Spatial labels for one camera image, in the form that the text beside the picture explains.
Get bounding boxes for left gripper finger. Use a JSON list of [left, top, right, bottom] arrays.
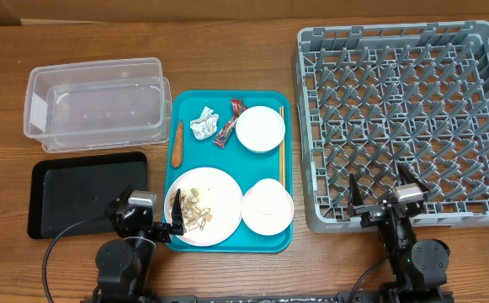
[[106, 184, 133, 210], [170, 189, 184, 235]]

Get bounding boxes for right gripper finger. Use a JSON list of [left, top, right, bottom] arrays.
[[396, 163, 429, 193], [348, 173, 364, 207]]

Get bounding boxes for orange carrot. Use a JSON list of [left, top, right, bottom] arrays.
[[171, 121, 183, 168]]

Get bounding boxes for pink-white bowl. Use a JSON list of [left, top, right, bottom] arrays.
[[242, 179, 294, 236]]

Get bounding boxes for white paper ball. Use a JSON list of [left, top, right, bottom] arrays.
[[190, 106, 219, 141]]

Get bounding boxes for wooden chopstick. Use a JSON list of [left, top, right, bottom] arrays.
[[279, 106, 285, 189], [279, 106, 286, 189]]

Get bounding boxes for white bowl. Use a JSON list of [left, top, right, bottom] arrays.
[[236, 106, 285, 153]]

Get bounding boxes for red snack wrapper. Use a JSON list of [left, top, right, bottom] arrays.
[[213, 98, 247, 148]]

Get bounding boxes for white cup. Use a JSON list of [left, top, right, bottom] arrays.
[[250, 178, 285, 215]]

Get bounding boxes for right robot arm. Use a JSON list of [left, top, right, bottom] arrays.
[[348, 164, 454, 303]]

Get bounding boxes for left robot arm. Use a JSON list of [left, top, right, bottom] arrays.
[[93, 187, 184, 302]]

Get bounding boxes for grey dishwasher rack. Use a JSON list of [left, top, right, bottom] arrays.
[[295, 20, 489, 233]]

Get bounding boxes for large white plate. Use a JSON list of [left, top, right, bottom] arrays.
[[163, 167, 243, 247]]

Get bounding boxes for black rectangular tray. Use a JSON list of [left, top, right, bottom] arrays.
[[27, 151, 148, 239]]

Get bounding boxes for clear plastic storage bin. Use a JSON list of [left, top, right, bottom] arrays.
[[23, 57, 172, 153]]

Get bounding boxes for teal serving tray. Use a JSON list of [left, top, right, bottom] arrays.
[[164, 90, 293, 253]]

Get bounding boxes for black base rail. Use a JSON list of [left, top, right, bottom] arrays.
[[79, 290, 455, 303]]

